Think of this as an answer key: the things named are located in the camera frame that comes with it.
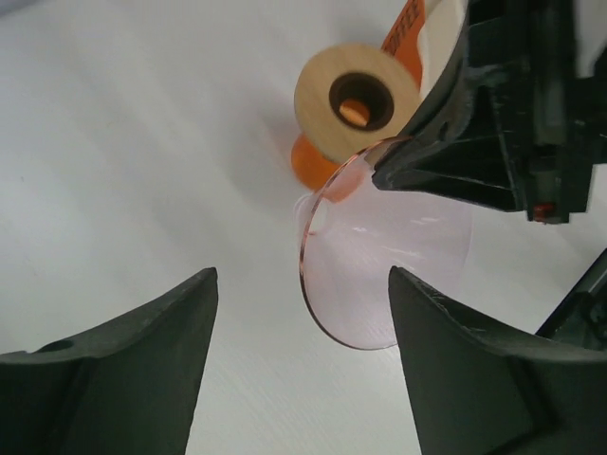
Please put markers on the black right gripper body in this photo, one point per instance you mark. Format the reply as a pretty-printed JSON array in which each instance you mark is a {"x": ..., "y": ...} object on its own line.
[{"x": 553, "y": 119}]

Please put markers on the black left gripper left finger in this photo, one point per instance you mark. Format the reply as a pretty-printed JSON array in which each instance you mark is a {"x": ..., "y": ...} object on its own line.
[{"x": 128, "y": 386}]

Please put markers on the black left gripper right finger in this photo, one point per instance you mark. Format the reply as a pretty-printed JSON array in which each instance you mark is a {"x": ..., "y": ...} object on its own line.
[{"x": 479, "y": 386}]

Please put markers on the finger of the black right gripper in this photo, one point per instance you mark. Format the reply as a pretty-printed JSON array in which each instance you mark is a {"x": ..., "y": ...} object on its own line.
[{"x": 459, "y": 153}]

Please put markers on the cream coffee filter holder stack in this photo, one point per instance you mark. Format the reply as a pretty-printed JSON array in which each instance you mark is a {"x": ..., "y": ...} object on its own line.
[{"x": 423, "y": 38}]

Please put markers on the clear pink plastic dripper cone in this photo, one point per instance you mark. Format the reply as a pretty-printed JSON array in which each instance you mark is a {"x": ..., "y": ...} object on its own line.
[{"x": 353, "y": 233}]

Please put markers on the wooden and orange dripper stand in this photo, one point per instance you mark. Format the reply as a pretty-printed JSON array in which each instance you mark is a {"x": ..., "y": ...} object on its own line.
[{"x": 347, "y": 98}]

